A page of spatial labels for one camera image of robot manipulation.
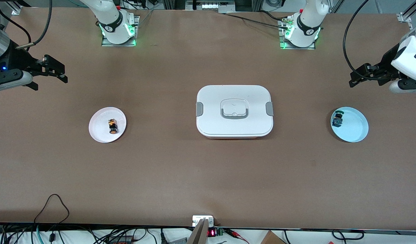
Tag aluminium frame profile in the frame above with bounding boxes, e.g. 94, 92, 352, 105
397, 0, 416, 31

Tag red wire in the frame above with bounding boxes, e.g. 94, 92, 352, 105
226, 229, 250, 244

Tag control box with lights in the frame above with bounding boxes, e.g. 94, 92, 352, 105
186, 0, 236, 11

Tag white round plate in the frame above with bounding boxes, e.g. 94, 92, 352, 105
89, 107, 127, 143

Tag green push-button switch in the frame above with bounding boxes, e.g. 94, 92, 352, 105
331, 110, 344, 127

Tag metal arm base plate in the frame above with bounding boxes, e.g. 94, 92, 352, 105
101, 15, 140, 47
279, 19, 316, 50

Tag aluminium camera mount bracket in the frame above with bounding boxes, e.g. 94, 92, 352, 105
192, 215, 215, 244

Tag white lunch box grey clips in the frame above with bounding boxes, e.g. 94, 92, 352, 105
196, 85, 274, 139

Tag thin black looped cable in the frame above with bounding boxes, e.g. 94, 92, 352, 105
34, 194, 70, 227

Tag black cable with brass plug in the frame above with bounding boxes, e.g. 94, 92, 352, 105
224, 12, 290, 29

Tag black coiled cable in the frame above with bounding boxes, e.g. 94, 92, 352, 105
331, 230, 365, 240

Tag brown cardboard box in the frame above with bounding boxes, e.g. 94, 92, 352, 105
260, 230, 287, 244

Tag light blue round plate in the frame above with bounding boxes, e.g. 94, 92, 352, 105
330, 107, 369, 143

